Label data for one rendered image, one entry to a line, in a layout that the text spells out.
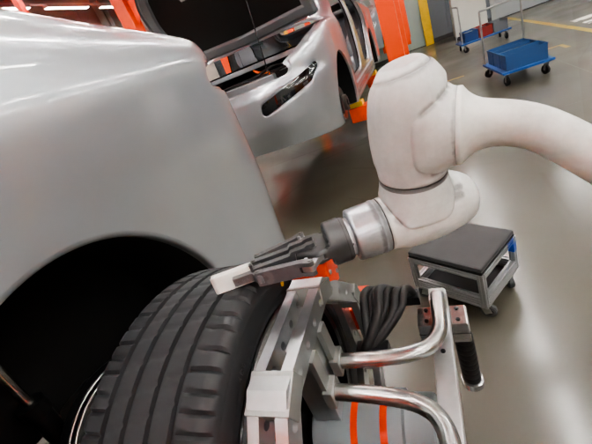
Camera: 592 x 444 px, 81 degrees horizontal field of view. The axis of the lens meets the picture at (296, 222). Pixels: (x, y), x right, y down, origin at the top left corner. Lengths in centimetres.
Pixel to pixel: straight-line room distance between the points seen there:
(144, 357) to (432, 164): 50
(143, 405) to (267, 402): 18
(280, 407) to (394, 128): 38
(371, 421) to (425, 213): 35
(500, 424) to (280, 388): 132
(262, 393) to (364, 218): 29
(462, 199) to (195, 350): 45
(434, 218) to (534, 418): 128
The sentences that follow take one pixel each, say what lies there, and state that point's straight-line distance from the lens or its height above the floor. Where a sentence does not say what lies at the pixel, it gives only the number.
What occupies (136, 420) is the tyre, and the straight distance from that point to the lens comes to 58.
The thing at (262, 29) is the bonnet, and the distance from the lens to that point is 396.
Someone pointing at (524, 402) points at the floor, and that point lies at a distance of 178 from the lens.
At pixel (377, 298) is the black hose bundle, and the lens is 67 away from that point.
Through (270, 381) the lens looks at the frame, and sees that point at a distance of 51.
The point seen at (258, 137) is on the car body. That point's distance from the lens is 301.
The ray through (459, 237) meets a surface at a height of 34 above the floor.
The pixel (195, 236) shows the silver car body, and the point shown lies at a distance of 102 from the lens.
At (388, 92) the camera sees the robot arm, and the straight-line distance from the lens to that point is 47.
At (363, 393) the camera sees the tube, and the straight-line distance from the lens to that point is 59.
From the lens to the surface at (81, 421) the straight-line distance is 94.
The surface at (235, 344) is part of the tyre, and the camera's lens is 54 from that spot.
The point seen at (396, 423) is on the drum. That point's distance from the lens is 67.
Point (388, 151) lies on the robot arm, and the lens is 49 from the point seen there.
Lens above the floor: 148
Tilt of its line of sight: 25 degrees down
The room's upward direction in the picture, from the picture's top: 23 degrees counter-clockwise
